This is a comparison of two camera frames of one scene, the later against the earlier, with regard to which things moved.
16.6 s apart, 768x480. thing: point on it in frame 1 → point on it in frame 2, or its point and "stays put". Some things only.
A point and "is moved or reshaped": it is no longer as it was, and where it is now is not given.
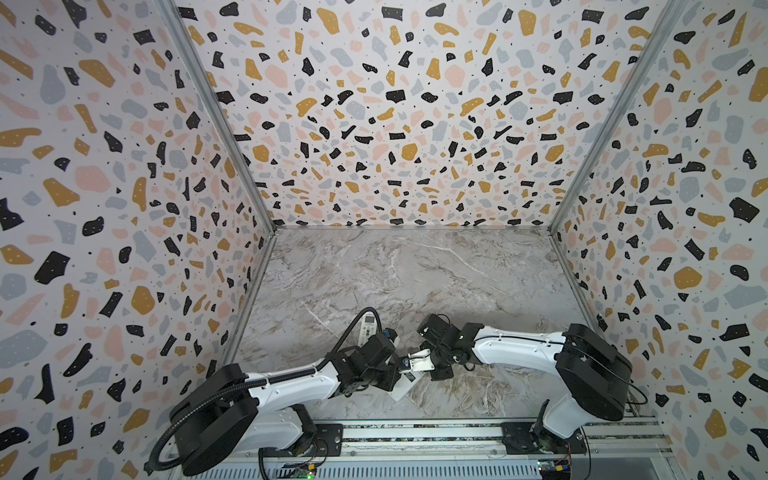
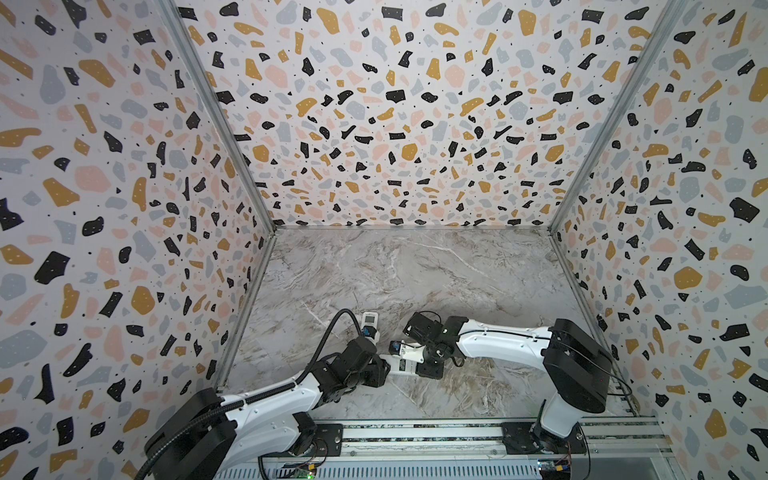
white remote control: (368, 328) stays put
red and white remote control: (403, 383) is moved or reshaped
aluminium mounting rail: (651, 439) stays put
